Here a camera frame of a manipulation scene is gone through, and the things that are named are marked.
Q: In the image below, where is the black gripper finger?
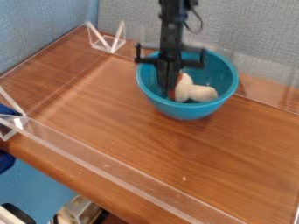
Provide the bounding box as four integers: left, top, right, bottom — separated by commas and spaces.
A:
170, 62, 182, 91
156, 61, 168, 91

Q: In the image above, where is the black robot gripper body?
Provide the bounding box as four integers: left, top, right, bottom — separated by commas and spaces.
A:
135, 0, 206, 70

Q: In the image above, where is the brown and white toy mushroom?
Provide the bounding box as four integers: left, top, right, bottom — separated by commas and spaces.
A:
168, 73, 219, 102

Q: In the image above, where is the blue plastic bowl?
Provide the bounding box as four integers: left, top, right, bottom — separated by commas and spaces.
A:
135, 51, 239, 120

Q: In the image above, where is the clear acrylic front barrier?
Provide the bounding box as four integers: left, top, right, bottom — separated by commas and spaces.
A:
0, 112, 247, 224

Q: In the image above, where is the blue cloth at left edge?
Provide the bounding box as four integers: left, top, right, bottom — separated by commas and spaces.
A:
0, 103, 20, 174

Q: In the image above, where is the black object at bottom left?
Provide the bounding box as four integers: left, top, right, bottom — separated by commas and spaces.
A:
0, 203, 36, 224

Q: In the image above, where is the clear acrylic left bracket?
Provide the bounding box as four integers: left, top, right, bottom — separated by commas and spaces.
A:
0, 86, 28, 138

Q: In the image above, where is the metal frame under table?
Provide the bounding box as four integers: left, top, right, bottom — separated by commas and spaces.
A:
48, 195, 103, 224

